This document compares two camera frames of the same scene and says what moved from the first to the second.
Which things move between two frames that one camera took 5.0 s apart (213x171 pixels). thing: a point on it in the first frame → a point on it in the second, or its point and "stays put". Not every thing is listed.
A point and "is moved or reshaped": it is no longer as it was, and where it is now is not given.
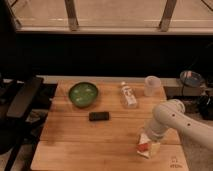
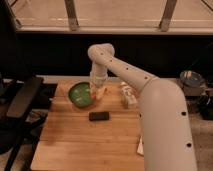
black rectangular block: [99, 116] stays put
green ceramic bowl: [83, 94] stays put
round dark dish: [191, 79] stays put
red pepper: [142, 147] is moved or reshaped
